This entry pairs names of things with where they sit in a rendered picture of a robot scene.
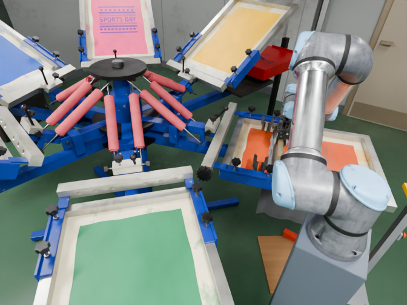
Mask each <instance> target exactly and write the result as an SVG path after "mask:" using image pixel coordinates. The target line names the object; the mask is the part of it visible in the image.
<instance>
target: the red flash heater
mask: <svg viewBox="0 0 407 305"><path fill-rule="evenodd" d="M260 55H261V56H262V57H263V58H265V59H263V58H262V57H260V59H259V60H258V61H257V63H256V64H255V65H254V67H253V68H252V69H251V70H250V71H249V72H248V74H247V75H249V76H251V77H255V78H256V79H260V80H262V81H264V80H267V79H269V78H271V77H273V76H276V75H278V74H280V73H283V72H285V71H288V70H289V65H290V62H291V58H292V55H293V50H290V49H287V48H282V47H278V46H275V45H272V46H269V45H268V46H267V47H266V49H264V51H263V52H262V53H261V54H260Z"/></svg>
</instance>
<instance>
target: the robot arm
mask: <svg viewBox="0 0 407 305"><path fill-rule="evenodd" d="M373 64H374V56H373V52H372V49H371V47H370V46H369V44H368V43H367V42H366V41H365V40H364V39H362V38H361V37H359V36H356V35H351V34H336V33H323V32H316V31H303V32H301V34H299V37H298V39H297V42H296V46H295V49H294V52H293V55H292V58H291V62H290V65H289V70H291V71H293V76H294V78H295V80H296V81H297V84H289V85H288V86H287V88H286V91H285V96H284V99H283V104H282V108H281V111H280V120H281V122H279V123H277V126H275V128H274V129H273V144H274V146H276V144H277V138H281V139H284V143H283V147H285V146H286V144H287V143H288V150H287V152H285V153H283V154H282V155H281V157H280V160H277V161H275V162H274V166H273V175H272V195H273V200H274V202H275V204H277V205H279V206H283V207H286V208H289V209H292V210H293V209H295V210H299V211H305V212H310V213H313V214H316V215H314V216H313V218H312V219H311V220H310V223H309V225H308V236H309V239H310V240H311V242H312V244H313V245H314V246H315V247H316V248H317V249H318V250H319V251H320V252H321V253H323V254H324V255H326V256H327V257H329V258H332V259H334V260H337V261H343V262H350V261H355V260H357V259H359V258H360V257H361V256H362V254H363V253H364V252H365V250H366V246H367V239H368V231H369V230H370V229H371V227H372V226H373V224H374V223H375V222H376V220H377V219H378V217H379V215H380V214H381V213H382V211H384V210H385V209H386V207H387V203H388V202H389V200H390V198H391V189H390V187H389V185H388V184H387V182H386V181H385V180H384V179H383V178H382V177H381V176H379V175H378V174H377V173H376V172H374V171H372V170H370V169H368V168H366V167H364V166H360V165H348V166H347V165H346V166H344V167H343V168H342V169H341V170H340V172H339V171H332V170H328V169H326V165H327V160H326V158H324V156H322V155H321V153H322V142H323V130H324V123H325V121H327V120H328V121H333V120H335V119H336V117H337V113H338V110H339V108H338V106H339V105H340V103H341V102H342V101H343V100H344V98H345V97H346V96H347V95H348V94H349V93H350V92H351V90H352V89H353V88H354V87H355V86H356V85H358V84H360V83H362V82H363V81H364V80H365V79H366V78H367V77H368V76H369V74H370V72H371V70H372V67H373ZM334 75H335V76H334ZM331 79H332V81H331V82H330V84H329V85H328V81H330V80H331Z"/></svg>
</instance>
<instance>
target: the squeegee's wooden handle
mask: <svg viewBox="0 0 407 305"><path fill-rule="evenodd" d="M283 143H284V139H281V138H277V144H276V150H275V156H274V162H275V161H277V160H280V157H281V155H282V154H283Z"/></svg>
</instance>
